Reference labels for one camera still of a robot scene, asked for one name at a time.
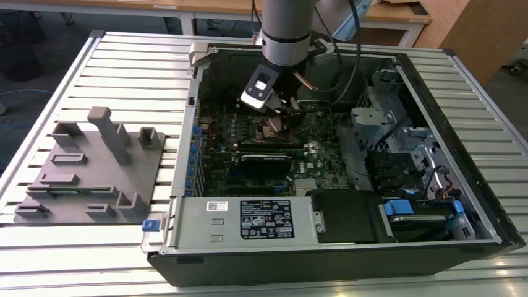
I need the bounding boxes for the silver-topped CPU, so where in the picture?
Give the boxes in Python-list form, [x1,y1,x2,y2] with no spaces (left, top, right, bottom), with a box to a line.
[267,116,291,135]

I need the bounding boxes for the CPU socket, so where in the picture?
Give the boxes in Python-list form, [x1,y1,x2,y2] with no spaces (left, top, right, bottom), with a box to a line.
[253,116,299,144]

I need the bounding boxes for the black drive bay cover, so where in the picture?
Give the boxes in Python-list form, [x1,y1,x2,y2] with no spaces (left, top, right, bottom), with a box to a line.
[308,190,397,244]

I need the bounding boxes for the silver metal drive cage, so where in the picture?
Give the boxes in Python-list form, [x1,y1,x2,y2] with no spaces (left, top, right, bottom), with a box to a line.
[349,68,443,161]

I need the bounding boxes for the green RAM stick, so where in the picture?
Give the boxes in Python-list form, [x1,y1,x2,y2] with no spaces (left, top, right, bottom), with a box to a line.
[237,147,308,157]
[47,188,95,197]

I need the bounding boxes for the grey case release latch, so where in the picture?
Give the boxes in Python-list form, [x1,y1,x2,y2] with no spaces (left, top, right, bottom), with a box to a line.
[187,43,211,68]

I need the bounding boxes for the green motherboard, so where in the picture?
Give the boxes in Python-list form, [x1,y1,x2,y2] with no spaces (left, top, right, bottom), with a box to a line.
[192,101,367,198]

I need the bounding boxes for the black graphics card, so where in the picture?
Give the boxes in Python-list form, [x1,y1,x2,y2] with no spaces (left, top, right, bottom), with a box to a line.
[239,153,293,179]

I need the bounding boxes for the silver chipset heatsink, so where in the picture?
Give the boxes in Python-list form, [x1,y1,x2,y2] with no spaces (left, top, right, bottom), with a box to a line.
[293,178,321,191]

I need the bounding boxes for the black plastic fan housing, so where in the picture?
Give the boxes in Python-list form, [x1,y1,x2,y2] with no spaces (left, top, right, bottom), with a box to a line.
[364,150,424,192]

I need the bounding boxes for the wooden cabinet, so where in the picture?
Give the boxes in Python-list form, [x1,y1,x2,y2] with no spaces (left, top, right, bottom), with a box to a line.
[415,0,528,86]

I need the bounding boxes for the blue disk carrier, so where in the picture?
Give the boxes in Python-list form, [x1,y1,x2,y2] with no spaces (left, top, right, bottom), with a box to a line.
[381,200,415,216]

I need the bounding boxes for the silver power supply unit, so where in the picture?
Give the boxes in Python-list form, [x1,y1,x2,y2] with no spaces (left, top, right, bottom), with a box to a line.
[163,196,319,250]

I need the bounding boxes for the chair base with wheels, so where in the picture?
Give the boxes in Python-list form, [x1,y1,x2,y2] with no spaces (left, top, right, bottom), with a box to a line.
[509,40,528,75]

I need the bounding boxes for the grey parts rack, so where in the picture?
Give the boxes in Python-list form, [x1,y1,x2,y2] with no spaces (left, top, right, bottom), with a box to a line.
[13,106,167,224]

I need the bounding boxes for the black hard disk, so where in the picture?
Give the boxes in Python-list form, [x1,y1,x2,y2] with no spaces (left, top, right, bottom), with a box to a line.
[387,215,451,243]

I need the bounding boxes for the blue plastic latch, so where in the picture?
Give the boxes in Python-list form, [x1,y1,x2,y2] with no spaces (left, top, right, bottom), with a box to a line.
[140,218,161,233]

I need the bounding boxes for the black PC case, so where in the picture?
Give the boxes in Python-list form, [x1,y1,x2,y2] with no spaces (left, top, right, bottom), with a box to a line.
[140,41,527,288]

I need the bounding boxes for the black office chair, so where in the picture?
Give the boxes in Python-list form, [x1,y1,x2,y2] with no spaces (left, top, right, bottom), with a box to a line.
[0,9,47,83]

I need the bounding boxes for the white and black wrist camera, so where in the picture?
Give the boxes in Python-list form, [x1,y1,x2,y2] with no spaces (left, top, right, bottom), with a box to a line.
[239,64,276,113]

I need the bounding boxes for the black camera cable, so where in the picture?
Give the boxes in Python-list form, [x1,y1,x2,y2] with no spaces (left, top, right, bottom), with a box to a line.
[284,0,364,111]

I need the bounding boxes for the thin red wire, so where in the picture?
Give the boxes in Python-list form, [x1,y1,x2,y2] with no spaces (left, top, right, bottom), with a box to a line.
[203,101,215,140]

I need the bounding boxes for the black drive cable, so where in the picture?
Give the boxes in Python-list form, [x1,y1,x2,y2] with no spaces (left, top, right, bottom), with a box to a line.
[372,116,411,153]

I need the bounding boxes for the wooden desk white frame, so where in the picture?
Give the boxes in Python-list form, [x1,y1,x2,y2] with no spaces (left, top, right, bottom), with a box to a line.
[0,0,185,19]
[181,0,433,47]

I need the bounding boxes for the blue floor cable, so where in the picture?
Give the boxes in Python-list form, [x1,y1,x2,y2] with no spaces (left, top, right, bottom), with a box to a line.
[0,88,55,131]

